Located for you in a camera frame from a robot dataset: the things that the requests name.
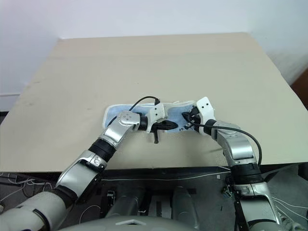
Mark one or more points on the grey robot torso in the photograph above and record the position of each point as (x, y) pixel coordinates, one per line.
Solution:
(130, 222)

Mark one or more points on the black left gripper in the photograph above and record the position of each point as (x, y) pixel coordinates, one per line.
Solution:
(159, 125)

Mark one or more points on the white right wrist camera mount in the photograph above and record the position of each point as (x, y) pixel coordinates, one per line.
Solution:
(204, 106)

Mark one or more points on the light blue cloth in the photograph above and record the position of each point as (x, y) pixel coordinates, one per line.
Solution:
(176, 113)

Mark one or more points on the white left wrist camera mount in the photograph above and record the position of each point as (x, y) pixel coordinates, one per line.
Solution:
(157, 113)

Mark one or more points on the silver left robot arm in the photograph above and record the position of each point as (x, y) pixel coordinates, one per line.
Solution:
(113, 134)

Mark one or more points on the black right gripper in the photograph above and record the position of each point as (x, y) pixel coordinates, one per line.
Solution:
(194, 116)

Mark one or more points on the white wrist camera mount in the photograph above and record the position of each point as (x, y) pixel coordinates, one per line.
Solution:
(204, 106)
(157, 113)

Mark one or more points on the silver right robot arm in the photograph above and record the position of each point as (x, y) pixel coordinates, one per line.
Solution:
(238, 146)

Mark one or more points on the dark grey rounded shape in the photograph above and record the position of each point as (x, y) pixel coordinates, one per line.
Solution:
(127, 202)
(185, 204)

